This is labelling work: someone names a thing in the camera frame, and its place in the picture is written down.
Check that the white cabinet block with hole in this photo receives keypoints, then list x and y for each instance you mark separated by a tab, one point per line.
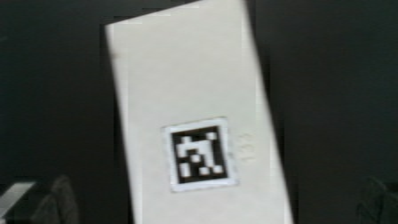
205	171

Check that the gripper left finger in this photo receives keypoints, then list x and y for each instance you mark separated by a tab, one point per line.
38	202

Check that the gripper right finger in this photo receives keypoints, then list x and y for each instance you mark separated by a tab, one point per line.
377	207

